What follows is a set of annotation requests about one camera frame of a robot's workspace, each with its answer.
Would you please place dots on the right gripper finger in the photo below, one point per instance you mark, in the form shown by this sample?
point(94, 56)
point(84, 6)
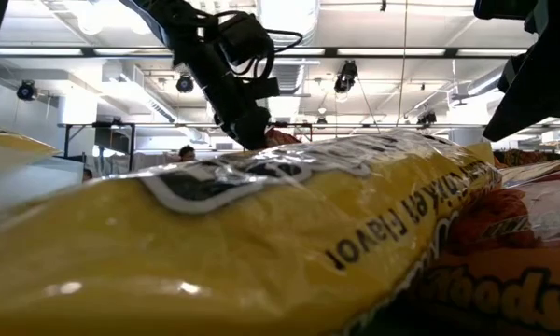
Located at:
point(536, 102)

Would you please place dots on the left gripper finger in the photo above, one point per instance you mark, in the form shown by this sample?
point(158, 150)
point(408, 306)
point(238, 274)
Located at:
point(249, 130)

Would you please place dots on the red-edged Maruchan noodle pack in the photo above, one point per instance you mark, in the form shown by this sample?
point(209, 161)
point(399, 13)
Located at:
point(284, 139)

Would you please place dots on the yellow Maruchan noodle pack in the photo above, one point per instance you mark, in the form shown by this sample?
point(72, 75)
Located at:
point(214, 261)
point(9, 149)

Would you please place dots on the red noodle pack yellow lettering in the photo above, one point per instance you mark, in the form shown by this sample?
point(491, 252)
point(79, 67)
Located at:
point(494, 289)

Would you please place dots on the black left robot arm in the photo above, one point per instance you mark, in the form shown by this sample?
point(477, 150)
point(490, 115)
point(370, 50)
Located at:
point(168, 18)

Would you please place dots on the person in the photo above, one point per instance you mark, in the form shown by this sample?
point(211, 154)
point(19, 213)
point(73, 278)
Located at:
point(186, 153)

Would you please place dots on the black overhead light bar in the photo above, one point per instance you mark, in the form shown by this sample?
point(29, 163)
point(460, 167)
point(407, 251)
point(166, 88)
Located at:
point(330, 51)

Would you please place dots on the clear plastic bin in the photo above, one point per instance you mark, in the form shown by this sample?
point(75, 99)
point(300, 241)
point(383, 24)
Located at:
point(51, 184)

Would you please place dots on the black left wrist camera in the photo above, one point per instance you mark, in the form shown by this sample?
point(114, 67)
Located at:
point(245, 37)

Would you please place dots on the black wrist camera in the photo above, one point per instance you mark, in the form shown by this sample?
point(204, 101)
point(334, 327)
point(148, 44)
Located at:
point(504, 8)
point(245, 37)

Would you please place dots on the distant black metal frame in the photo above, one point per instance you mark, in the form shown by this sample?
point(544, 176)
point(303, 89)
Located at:
point(305, 125)

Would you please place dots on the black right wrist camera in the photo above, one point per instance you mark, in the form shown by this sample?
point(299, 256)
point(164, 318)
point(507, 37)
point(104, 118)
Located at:
point(504, 8)

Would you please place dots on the silver ventilation duct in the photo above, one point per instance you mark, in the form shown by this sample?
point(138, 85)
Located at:
point(289, 14)

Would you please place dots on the black overhead camera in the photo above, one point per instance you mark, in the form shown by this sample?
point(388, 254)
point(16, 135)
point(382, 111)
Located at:
point(345, 77)

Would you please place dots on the black vertical post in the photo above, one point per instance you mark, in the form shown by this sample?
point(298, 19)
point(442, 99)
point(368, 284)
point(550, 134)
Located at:
point(131, 144)

